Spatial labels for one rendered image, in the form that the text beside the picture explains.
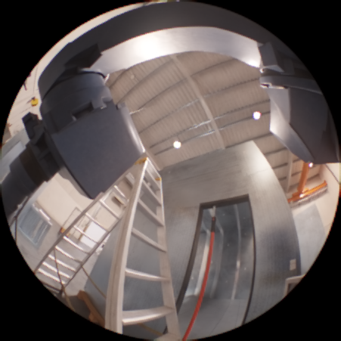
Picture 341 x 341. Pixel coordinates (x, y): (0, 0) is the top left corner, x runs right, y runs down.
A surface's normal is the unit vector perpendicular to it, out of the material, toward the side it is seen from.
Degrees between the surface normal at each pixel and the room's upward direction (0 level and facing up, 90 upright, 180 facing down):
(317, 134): 125
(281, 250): 90
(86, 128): 101
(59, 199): 90
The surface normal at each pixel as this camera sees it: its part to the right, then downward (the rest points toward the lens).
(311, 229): -0.76, -0.61
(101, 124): 0.86, 0.07
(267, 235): -0.51, -0.74
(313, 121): -0.91, 0.40
